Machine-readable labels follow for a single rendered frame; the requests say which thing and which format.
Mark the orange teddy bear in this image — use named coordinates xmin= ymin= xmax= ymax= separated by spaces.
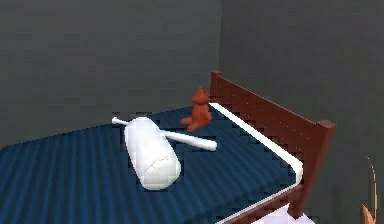
xmin=180 ymin=85 xmax=214 ymax=133

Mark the white baseball bat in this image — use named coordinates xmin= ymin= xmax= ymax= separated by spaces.
xmin=111 ymin=116 xmax=218 ymax=152

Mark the white bolster pillow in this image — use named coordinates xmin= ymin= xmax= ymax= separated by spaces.
xmin=124 ymin=116 xmax=182 ymax=191

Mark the orange curved object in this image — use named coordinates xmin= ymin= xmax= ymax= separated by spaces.
xmin=361 ymin=155 xmax=380 ymax=224

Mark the blue bed with brown frame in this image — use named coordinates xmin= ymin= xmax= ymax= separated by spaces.
xmin=0 ymin=70 xmax=338 ymax=224

